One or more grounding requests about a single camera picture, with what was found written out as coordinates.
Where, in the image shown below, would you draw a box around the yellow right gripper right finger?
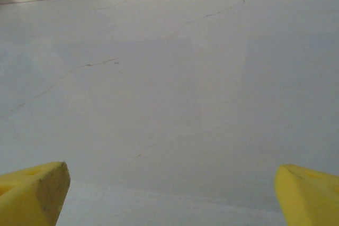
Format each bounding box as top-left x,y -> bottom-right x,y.
274,164 -> 339,226

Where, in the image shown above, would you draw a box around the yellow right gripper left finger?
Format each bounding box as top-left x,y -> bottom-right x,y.
0,161 -> 71,226

